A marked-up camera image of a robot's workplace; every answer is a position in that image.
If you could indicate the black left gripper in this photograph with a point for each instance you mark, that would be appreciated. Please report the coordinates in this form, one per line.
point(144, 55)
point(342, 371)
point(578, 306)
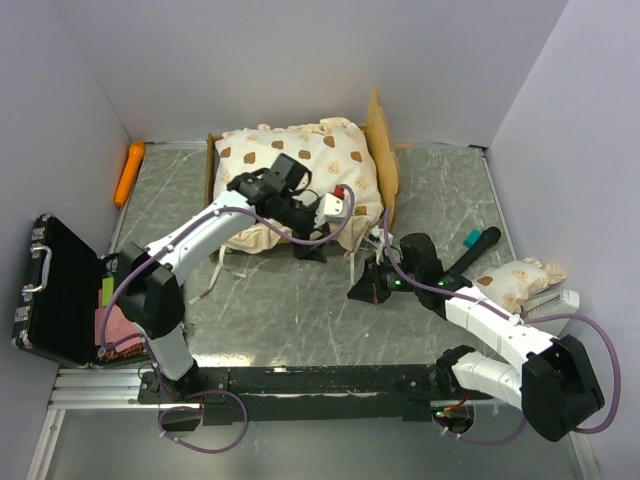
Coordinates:
point(315, 251)

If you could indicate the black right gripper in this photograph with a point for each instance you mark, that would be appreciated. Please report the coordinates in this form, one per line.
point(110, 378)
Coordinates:
point(369, 288)

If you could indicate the bear print bed mattress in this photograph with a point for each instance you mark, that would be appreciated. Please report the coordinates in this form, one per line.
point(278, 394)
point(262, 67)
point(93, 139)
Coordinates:
point(306, 184)

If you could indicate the small bear print pillow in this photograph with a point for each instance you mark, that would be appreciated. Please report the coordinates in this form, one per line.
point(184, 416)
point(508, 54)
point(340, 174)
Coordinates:
point(511, 284)

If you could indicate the wooden pet bed frame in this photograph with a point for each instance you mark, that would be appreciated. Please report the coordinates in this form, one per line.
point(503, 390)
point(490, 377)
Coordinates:
point(335, 150)

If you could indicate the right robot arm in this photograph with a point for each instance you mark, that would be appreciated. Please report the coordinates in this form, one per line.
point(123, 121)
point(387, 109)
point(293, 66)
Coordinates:
point(549, 379)

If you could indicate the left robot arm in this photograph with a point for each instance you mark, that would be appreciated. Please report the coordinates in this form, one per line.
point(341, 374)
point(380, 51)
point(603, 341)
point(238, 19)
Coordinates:
point(150, 279)

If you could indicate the orange plastic carrot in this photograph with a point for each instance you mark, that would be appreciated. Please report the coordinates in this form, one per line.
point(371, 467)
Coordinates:
point(136, 154)

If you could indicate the white lint roller box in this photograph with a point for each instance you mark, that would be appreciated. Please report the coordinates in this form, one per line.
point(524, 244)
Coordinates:
point(550, 303)

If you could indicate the green block in case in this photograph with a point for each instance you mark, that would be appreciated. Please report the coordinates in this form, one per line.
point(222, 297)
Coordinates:
point(107, 290)

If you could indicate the pink paper sheets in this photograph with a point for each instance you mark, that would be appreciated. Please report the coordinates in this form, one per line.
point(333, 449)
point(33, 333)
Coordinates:
point(117, 328)

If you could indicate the black open carrying case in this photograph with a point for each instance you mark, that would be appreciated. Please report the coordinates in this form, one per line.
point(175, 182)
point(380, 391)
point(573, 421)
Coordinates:
point(59, 297)

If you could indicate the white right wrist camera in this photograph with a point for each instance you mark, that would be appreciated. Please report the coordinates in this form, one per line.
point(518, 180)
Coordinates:
point(376, 236)

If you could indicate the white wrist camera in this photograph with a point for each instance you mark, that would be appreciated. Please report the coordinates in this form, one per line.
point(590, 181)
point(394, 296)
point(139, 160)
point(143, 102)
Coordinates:
point(333, 207)
point(376, 236)

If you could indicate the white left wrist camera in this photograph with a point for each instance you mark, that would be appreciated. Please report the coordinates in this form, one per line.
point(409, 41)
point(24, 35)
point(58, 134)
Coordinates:
point(333, 207)

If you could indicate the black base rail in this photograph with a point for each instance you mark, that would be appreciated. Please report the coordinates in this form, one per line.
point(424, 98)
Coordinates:
point(317, 408)

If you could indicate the aluminium frame rail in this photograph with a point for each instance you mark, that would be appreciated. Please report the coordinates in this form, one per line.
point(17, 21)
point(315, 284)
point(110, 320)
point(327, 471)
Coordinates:
point(122, 388)

